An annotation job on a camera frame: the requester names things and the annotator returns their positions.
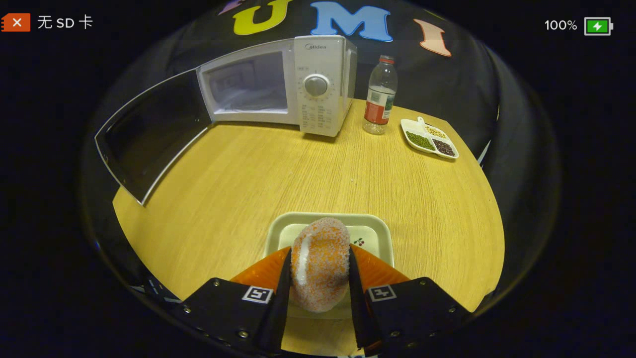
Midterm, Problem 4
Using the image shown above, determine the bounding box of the white microwave oven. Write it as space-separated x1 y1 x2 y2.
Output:
94 35 358 206

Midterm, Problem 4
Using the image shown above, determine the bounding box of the sugar-coated doughnut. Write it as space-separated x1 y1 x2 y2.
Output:
290 217 351 314

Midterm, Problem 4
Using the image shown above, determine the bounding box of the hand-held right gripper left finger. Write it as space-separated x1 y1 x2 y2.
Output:
181 246 293 355

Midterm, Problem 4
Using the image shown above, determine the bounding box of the white divided dish with beans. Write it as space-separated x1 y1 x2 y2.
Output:
400 117 460 160

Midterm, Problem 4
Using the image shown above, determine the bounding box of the clear plastic bottle red label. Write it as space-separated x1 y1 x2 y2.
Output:
363 55 398 136

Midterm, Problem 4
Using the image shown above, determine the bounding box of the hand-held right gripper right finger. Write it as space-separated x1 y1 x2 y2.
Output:
348 244 473 351

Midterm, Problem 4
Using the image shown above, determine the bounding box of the cream square plate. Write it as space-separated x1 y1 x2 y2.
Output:
263 212 396 320

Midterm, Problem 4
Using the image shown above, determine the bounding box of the black backdrop cloth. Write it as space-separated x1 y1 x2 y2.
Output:
82 0 562 309

